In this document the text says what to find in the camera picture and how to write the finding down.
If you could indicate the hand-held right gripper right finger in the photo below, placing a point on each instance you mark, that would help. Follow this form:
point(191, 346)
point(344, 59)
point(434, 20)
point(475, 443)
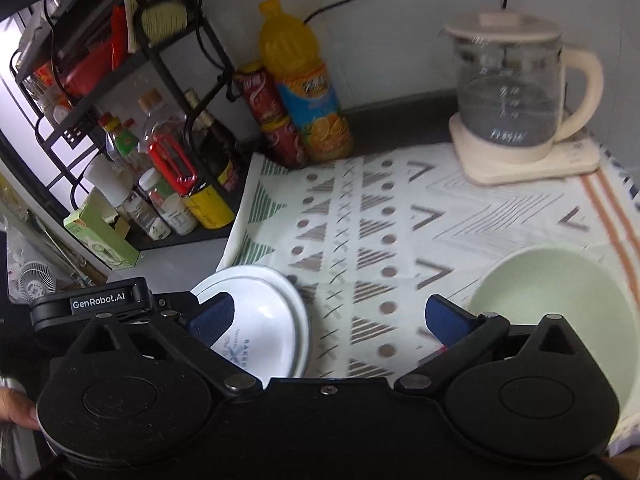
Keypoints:
point(445, 317)

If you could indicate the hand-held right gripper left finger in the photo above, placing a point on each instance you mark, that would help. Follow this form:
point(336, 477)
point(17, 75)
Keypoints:
point(212, 317)

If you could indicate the white plate with print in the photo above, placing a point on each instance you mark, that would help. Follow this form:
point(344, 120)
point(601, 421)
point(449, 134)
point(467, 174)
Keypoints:
point(265, 320)

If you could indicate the pale green bowl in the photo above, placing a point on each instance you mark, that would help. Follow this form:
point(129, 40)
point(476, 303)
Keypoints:
point(550, 285)

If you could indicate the person's left hand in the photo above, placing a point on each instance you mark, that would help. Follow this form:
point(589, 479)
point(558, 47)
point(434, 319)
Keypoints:
point(17, 407)

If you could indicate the small white fan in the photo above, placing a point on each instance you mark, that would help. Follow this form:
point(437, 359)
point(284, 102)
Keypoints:
point(37, 282)

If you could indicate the green cardboard box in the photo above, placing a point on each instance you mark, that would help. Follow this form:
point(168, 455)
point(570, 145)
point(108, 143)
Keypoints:
point(100, 232)

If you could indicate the white spice jar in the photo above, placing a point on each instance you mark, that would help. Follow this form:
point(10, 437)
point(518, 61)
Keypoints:
point(170, 207)

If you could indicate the white cup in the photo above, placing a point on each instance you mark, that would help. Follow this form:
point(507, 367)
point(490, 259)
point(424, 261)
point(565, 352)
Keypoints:
point(107, 180)

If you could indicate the patterned tablecloth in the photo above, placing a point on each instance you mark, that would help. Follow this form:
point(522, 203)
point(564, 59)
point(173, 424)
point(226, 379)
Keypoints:
point(350, 220)

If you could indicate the dark soy sauce bottle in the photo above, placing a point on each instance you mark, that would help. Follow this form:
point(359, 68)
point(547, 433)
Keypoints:
point(215, 160)

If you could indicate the red peeler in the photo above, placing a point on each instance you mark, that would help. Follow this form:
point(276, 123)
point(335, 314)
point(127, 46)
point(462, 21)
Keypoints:
point(172, 165)

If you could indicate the small red-capped bottle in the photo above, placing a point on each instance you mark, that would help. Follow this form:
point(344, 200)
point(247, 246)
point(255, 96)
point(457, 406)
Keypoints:
point(120, 140)

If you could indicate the cream kettle base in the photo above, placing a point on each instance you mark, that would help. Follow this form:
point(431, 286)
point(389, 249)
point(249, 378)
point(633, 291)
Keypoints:
point(540, 162)

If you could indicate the clear bottle with cork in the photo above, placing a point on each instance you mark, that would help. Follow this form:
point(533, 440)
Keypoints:
point(160, 120)

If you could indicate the red snack canister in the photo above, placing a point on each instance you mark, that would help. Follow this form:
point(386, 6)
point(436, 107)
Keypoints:
point(270, 110)

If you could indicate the red plastic bowl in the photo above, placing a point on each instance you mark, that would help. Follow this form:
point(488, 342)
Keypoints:
point(87, 70)

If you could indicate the orange juice bottle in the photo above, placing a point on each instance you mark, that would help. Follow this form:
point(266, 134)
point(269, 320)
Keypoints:
point(300, 85)

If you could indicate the pale yellow roll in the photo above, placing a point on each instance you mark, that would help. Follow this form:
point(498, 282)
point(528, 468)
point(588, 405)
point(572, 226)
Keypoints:
point(162, 20)

